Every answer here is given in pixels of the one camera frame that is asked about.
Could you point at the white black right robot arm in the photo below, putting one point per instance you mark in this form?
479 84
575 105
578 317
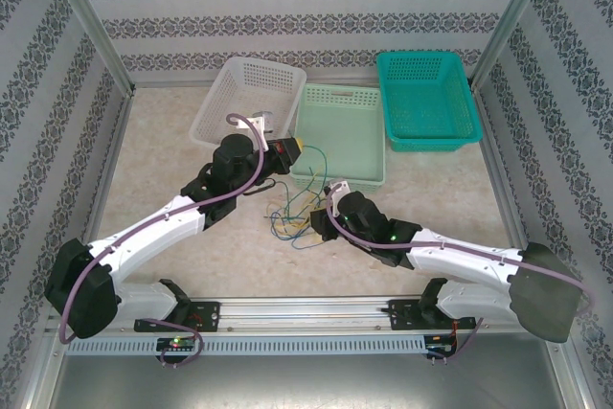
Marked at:
460 263

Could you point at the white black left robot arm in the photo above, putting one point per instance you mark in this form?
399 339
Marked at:
143 236

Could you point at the light green plastic basket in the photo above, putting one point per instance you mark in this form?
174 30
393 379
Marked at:
345 126

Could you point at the white perforated plastic basket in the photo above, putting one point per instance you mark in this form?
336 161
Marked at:
258 78

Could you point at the teal perforated plastic basket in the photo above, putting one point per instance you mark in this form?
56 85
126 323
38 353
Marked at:
426 102

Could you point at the grey metal sheet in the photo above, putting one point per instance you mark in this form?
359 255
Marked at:
306 385

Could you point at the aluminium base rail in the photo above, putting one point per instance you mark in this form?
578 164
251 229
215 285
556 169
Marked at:
306 311

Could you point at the aluminium frame side rail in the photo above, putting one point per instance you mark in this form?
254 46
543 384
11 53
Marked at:
111 160
507 160

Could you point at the aluminium frame post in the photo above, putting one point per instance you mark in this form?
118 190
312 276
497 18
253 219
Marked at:
512 21
86 21

